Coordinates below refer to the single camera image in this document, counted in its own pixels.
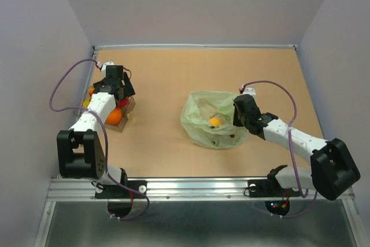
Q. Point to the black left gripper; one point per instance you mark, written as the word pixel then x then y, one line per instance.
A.
pixel 128 91

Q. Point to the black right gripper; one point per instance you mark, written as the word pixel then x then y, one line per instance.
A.
pixel 236 121

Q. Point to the red apple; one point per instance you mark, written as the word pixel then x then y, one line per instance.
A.
pixel 123 102

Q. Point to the small yellow orange fruit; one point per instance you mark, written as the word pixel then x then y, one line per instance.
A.
pixel 215 121

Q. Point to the red orange persimmon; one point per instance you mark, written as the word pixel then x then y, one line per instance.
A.
pixel 90 91

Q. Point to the yellow banana bunch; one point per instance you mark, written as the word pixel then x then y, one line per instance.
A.
pixel 86 102

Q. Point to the light green plastic bag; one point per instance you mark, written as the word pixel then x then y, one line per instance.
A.
pixel 207 118

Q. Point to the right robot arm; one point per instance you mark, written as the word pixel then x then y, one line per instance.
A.
pixel 332 169

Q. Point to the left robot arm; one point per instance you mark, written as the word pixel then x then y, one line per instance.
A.
pixel 83 148

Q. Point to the clear plastic container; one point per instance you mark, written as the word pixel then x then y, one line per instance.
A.
pixel 104 105

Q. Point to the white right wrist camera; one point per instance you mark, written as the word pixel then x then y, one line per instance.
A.
pixel 247 90

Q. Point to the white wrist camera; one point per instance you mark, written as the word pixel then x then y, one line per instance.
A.
pixel 102 66
pixel 247 90

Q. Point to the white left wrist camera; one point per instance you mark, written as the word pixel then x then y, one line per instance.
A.
pixel 102 66

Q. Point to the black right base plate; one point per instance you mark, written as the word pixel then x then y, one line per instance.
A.
pixel 263 188

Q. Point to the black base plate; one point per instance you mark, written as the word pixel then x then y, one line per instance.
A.
pixel 105 192
pixel 263 188

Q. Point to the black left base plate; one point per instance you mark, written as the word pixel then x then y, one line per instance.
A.
pixel 105 192

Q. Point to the aluminium front rail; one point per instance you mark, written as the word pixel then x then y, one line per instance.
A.
pixel 167 189

